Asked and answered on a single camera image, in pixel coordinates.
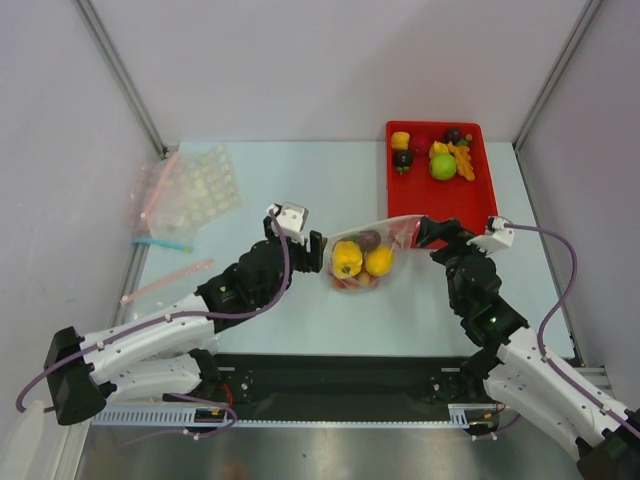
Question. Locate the lychee bunch with leaves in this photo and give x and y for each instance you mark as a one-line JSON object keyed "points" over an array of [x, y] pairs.
{"points": [[363, 281]]}

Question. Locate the blue zip bag strip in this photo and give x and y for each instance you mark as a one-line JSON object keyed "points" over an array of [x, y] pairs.
{"points": [[162, 243]]}

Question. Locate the green apple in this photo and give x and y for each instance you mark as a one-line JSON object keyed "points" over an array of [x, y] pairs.
{"points": [[443, 167]]}

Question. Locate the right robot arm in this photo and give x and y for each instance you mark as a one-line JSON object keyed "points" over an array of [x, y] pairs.
{"points": [[517, 368]]}

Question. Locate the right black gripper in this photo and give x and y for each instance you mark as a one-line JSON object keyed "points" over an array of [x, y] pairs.
{"points": [[445, 236]]}

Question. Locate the dark red plum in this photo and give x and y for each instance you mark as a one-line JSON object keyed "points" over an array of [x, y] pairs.
{"points": [[453, 135]]}

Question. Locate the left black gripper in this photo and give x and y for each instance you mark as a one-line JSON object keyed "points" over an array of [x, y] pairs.
{"points": [[309, 261]]}

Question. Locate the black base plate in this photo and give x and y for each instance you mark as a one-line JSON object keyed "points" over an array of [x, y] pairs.
{"points": [[344, 388]]}

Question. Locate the dark mangosteen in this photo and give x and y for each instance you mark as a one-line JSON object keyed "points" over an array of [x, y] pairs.
{"points": [[402, 161]]}

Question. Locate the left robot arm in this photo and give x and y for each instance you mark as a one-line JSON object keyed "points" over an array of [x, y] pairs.
{"points": [[156, 356]]}

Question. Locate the purple passion fruit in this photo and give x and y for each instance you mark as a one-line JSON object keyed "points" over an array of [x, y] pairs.
{"points": [[368, 240]]}

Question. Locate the pink zip bag front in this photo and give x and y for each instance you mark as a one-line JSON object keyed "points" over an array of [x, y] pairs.
{"points": [[167, 280]]}

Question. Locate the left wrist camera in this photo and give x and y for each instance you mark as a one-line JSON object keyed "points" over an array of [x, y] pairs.
{"points": [[288, 218]]}

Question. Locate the white cable duct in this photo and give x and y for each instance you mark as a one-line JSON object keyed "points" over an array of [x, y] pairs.
{"points": [[458, 416]]}

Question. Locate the red plastic tray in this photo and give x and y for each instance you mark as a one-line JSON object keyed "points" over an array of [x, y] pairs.
{"points": [[416, 192]]}

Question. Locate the yellow bell pepper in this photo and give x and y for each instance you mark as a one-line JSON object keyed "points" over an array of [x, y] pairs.
{"points": [[346, 260]]}

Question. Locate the orange small bell pepper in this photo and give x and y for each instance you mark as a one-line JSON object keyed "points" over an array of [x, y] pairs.
{"points": [[399, 140]]}

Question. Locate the clear zip bag with pattern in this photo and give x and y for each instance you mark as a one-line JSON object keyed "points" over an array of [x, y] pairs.
{"points": [[364, 258]]}

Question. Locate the pink zip bag stack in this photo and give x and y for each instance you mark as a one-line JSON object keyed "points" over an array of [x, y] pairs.
{"points": [[186, 192]]}

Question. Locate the yellow lemon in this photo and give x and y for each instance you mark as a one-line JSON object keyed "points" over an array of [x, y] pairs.
{"points": [[379, 262]]}

